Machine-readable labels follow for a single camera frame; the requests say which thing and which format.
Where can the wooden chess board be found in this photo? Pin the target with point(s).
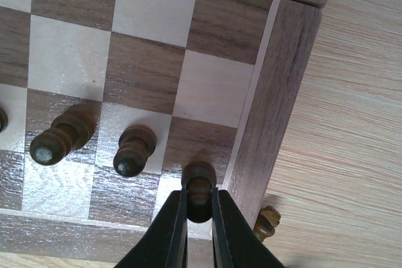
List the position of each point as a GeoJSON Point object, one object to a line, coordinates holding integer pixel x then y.
{"type": "Point", "coordinates": [216, 80]}

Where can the dark pawn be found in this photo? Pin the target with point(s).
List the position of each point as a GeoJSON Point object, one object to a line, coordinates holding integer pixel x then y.
{"type": "Point", "coordinates": [3, 119]}
{"type": "Point", "coordinates": [68, 132]}
{"type": "Point", "coordinates": [136, 144]}

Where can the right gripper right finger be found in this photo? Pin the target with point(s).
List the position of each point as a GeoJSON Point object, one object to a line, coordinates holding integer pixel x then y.
{"type": "Point", "coordinates": [234, 243]}

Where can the tall dark piece by board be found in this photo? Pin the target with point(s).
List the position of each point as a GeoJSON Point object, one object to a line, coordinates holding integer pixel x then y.
{"type": "Point", "coordinates": [267, 221]}

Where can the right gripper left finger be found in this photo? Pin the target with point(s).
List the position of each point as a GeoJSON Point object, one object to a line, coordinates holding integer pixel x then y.
{"type": "Point", "coordinates": [165, 242]}

